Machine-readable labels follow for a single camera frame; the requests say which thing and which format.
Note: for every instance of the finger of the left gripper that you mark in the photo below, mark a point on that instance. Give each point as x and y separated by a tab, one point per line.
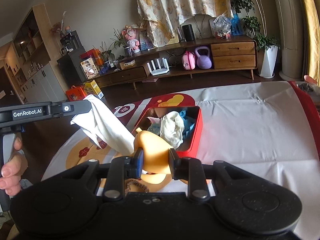
62	109

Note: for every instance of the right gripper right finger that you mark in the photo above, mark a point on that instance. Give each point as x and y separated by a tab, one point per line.
190	170

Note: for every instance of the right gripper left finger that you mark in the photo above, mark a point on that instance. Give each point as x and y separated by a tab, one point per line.
122	168

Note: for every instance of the white tissue cloth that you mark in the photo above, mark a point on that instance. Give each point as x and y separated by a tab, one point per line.
101	123

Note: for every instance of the orange soft toy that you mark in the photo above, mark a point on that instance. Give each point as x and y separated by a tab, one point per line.
155	165

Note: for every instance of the cream mesh cloth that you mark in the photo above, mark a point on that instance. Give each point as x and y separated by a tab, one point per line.
172	127

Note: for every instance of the person's left hand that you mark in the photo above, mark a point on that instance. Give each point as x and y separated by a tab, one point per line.
11	171

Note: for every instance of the orange gift box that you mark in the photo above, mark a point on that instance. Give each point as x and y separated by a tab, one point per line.
76	93

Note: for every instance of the yellow carton box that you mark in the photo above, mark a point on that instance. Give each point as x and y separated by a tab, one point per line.
92	88

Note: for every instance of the red metal tin box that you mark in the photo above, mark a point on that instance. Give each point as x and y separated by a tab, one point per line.
189	147

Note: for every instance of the blue rubber glove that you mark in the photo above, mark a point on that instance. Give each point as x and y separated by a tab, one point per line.
189	124

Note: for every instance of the printed baby wipes pack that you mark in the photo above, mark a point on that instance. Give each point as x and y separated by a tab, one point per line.
155	126

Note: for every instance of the black side cabinet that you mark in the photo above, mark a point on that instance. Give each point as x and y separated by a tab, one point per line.
70	61

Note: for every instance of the small potted green plant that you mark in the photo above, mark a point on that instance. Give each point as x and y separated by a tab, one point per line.
119	40

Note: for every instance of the printed white red tablecloth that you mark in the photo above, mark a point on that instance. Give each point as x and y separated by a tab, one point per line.
270	129

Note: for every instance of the pink plush doll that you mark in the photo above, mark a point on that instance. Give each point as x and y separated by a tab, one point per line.
129	33

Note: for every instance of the white wifi router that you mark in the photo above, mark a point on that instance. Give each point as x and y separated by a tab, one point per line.
158	66

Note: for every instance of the purple kettlebell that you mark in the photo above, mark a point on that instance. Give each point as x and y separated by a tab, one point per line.
203	61

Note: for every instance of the pink small case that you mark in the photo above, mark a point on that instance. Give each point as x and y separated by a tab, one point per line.
188	60

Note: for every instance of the wooden TV cabinet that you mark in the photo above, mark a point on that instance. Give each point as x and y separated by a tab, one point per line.
236	53

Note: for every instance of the black cylindrical speaker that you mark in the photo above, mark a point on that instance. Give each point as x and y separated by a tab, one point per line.
188	33

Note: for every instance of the floral draped cloth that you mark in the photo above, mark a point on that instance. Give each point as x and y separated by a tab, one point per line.
163	17

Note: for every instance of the clear plastic bag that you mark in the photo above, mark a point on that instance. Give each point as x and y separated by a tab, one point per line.
222	27

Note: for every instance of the potted tree white planter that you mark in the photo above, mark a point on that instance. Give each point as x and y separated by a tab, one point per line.
254	24

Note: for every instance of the yellow curtain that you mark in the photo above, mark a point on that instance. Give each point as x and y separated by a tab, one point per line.
311	20

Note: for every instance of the white standing air conditioner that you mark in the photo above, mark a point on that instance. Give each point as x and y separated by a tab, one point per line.
291	26

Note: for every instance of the wooden wall shelf unit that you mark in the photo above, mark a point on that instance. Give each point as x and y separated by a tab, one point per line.
31	60

